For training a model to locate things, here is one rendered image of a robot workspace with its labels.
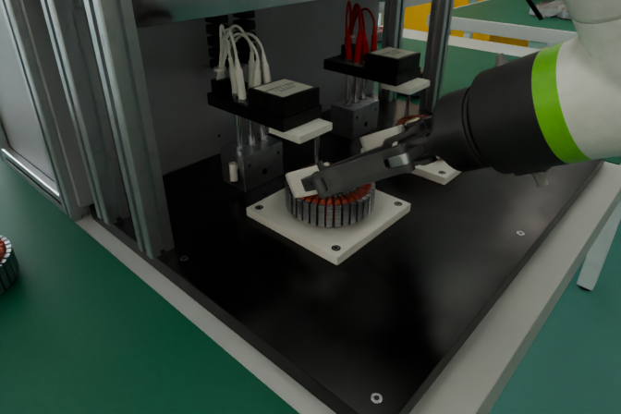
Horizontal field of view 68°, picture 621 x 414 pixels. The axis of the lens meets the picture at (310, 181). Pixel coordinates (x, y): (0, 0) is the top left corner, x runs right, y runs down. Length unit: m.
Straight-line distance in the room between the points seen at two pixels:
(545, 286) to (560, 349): 1.05
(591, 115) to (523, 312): 0.25
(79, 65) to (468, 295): 0.47
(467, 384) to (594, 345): 1.25
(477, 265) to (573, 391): 1.02
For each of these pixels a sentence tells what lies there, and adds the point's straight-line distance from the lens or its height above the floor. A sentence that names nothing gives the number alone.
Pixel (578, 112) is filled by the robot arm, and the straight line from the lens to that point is 0.36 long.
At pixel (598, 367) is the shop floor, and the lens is 1.63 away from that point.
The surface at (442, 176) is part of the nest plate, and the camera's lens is 0.69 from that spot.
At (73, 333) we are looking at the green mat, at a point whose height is 0.75.
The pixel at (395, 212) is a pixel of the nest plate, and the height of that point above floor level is 0.78.
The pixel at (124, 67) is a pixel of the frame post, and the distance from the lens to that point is 0.46.
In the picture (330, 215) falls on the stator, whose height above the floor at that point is 0.80.
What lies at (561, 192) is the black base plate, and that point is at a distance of 0.73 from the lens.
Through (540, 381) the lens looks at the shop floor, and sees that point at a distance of 1.52.
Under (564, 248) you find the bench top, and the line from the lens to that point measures 0.65.
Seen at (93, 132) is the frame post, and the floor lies 0.89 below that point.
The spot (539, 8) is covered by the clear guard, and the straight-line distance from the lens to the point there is 0.59.
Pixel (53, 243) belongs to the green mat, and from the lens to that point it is 0.66.
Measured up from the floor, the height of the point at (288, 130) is 0.88.
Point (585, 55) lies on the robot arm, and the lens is 0.36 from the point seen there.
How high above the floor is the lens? 1.10
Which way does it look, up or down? 29 degrees down
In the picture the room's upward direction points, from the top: straight up
